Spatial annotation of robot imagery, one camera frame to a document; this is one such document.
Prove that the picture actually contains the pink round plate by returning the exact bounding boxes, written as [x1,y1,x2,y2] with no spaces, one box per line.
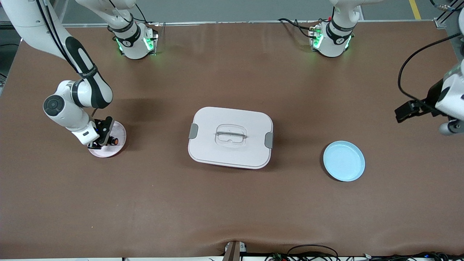
[88,120,127,158]

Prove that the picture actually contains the light blue round plate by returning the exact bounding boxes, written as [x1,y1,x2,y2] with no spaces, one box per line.
[323,141,366,182]

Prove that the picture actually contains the white lidded storage box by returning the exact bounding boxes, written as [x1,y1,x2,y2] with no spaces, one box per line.
[188,107,274,170]

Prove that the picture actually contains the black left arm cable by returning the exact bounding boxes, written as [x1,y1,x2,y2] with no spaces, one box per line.
[397,32,464,109]

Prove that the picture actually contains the aluminium frame profile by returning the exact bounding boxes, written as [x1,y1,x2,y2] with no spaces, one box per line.
[434,0,464,37]
[0,20,22,33]

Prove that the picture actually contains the black base cable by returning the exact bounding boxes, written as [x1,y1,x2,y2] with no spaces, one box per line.
[278,17,328,41]
[121,3,160,26]

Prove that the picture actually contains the clear box lid handle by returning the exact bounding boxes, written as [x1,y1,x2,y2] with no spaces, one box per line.
[215,124,248,148]

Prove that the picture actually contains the brown table edge bracket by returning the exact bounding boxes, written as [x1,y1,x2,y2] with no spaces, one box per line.
[223,240,247,261]

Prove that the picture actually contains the black looped cable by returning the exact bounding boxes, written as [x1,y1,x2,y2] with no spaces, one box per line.
[286,244,340,261]

